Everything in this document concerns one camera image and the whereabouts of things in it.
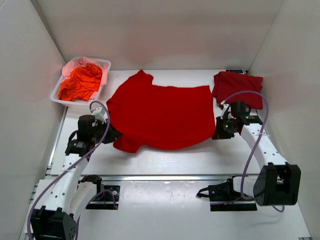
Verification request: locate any bright red t shirt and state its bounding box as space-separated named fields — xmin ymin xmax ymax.
xmin=106 ymin=70 xmax=216 ymax=153

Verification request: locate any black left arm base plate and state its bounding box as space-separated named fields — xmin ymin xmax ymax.
xmin=86 ymin=176 xmax=121 ymax=210

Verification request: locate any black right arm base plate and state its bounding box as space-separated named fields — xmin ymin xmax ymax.
xmin=196 ymin=178 xmax=258 ymax=212

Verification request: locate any pink t shirt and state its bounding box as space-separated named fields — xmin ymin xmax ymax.
xmin=61 ymin=56 xmax=110 ymax=100

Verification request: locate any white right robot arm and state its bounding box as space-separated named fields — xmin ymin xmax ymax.
xmin=212 ymin=101 xmax=301 ymax=207

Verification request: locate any folded dark red t shirt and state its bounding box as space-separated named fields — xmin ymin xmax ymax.
xmin=212 ymin=71 xmax=263 ymax=110

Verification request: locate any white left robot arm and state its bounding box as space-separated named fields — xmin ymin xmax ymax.
xmin=26 ymin=101 xmax=120 ymax=240

